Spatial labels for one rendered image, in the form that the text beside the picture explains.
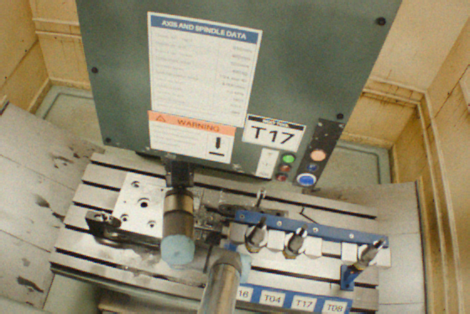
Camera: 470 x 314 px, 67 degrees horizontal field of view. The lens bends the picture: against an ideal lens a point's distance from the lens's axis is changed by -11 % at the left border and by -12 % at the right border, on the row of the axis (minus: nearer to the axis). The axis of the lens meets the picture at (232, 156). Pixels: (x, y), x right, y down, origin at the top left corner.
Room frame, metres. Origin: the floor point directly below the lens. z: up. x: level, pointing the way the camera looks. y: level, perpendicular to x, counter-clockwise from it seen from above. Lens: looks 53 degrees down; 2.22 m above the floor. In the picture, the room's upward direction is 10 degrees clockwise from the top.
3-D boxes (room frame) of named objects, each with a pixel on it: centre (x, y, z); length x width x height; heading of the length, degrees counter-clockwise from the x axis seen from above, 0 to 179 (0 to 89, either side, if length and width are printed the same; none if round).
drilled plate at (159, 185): (0.66, 0.23, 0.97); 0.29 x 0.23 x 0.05; 89
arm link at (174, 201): (0.46, 0.10, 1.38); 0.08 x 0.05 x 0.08; 101
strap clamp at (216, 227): (0.62, 0.05, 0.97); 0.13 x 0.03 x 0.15; 89
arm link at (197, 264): (0.39, 0.07, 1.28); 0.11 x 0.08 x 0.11; 85
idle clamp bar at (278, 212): (0.72, -0.11, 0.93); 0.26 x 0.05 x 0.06; 94
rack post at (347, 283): (0.55, -0.49, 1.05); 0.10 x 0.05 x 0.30; 179
